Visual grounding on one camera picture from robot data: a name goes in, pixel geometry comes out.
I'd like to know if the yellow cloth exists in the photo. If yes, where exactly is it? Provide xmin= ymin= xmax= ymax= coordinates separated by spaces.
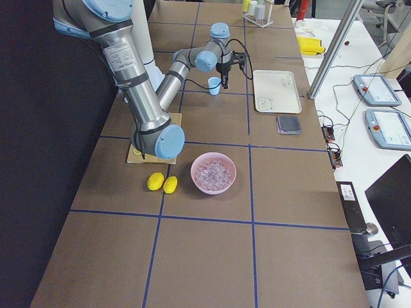
xmin=297 ymin=37 xmax=326 ymax=56

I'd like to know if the grey folded cloth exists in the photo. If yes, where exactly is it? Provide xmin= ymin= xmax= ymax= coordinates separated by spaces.
xmin=277 ymin=115 xmax=302 ymax=135

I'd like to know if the orange terminal block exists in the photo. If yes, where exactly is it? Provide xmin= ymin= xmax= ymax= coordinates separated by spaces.
xmin=328 ymin=148 xmax=343 ymax=170
xmin=321 ymin=126 xmax=335 ymax=142

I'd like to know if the teach pendant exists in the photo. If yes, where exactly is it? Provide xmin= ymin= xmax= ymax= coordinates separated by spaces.
xmin=353 ymin=74 xmax=401 ymax=107
xmin=365 ymin=108 xmax=410 ymax=151

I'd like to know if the black laptop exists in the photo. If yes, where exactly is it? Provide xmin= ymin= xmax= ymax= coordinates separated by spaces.
xmin=365 ymin=154 xmax=411 ymax=248

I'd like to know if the light blue plastic cup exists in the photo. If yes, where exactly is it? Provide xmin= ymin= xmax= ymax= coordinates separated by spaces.
xmin=207 ymin=76 xmax=221 ymax=96

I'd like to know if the upper yellow lemon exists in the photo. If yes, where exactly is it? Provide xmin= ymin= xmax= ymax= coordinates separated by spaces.
xmin=146 ymin=172 xmax=165 ymax=191

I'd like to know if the white wire cup rack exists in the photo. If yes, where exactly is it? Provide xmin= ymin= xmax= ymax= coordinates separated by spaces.
xmin=243 ymin=12 xmax=273 ymax=28

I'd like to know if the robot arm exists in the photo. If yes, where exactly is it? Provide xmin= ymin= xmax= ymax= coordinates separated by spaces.
xmin=53 ymin=1 xmax=234 ymax=159

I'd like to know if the yellow lemon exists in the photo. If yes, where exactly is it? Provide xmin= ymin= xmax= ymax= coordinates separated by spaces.
xmin=146 ymin=172 xmax=165 ymax=191
xmin=163 ymin=176 xmax=178 ymax=194

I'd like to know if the upper teach pendant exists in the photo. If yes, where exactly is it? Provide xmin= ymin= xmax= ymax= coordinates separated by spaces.
xmin=353 ymin=74 xmax=401 ymax=107

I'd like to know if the black box with label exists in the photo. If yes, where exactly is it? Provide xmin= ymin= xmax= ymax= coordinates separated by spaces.
xmin=336 ymin=181 xmax=366 ymax=234

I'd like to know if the lower yellow lemon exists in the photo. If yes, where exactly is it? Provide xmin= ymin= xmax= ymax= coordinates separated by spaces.
xmin=163 ymin=176 xmax=178 ymax=194

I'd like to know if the lower teach pendant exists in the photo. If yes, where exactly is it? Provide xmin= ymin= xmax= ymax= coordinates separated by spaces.
xmin=365 ymin=108 xmax=410 ymax=151

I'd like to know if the aluminium frame post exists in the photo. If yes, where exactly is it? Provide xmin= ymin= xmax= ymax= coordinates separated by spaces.
xmin=308 ymin=0 xmax=363 ymax=99

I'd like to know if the white plastic cup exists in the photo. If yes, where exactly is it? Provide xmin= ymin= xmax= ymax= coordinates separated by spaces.
xmin=247 ymin=0 xmax=258 ymax=15

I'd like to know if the cream bear serving tray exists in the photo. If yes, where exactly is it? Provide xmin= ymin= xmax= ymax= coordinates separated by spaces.
xmin=253 ymin=70 xmax=302 ymax=114

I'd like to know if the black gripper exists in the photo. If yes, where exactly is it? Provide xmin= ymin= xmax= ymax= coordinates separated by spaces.
xmin=215 ymin=53 xmax=234 ymax=89

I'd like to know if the clear ice cubes pile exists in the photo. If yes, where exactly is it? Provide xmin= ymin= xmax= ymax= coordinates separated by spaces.
xmin=194 ymin=159 xmax=234 ymax=191

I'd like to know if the pink bowl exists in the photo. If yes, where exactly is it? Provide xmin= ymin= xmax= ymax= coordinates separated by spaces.
xmin=190 ymin=152 xmax=236 ymax=194

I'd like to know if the grey plastic cup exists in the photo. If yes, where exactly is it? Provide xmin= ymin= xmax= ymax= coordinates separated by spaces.
xmin=254 ymin=4 xmax=265 ymax=20

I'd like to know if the yellow plastic cup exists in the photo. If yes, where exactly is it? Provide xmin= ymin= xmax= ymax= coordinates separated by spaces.
xmin=241 ymin=0 xmax=250 ymax=13

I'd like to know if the wooden cutting board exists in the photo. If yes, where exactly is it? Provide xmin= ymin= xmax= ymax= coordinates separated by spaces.
xmin=127 ymin=113 xmax=185 ymax=165

